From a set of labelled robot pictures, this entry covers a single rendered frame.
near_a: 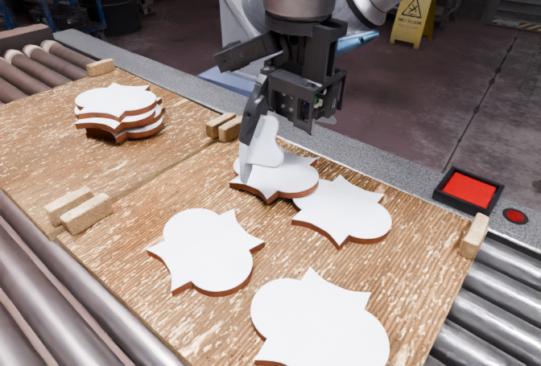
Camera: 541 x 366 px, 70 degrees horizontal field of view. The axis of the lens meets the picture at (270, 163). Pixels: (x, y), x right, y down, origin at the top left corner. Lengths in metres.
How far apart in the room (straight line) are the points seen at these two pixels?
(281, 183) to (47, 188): 0.33
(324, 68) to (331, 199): 0.18
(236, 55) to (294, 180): 0.18
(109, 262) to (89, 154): 0.24
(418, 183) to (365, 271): 0.22
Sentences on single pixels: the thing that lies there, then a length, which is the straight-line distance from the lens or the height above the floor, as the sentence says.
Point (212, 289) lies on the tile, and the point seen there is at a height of 0.95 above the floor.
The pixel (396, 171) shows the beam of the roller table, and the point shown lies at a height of 0.92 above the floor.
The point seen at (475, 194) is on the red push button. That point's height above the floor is 0.93.
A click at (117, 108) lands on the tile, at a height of 0.99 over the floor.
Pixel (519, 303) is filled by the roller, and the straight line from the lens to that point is 0.53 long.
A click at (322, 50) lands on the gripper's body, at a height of 1.15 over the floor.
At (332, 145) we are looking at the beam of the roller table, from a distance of 0.68.
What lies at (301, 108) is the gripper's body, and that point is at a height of 1.08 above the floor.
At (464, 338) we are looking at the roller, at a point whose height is 0.92.
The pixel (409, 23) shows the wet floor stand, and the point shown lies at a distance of 4.05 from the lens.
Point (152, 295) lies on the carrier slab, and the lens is 0.45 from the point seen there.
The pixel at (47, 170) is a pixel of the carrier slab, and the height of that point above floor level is 0.94.
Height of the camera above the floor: 1.29
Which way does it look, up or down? 36 degrees down
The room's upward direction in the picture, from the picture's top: straight up
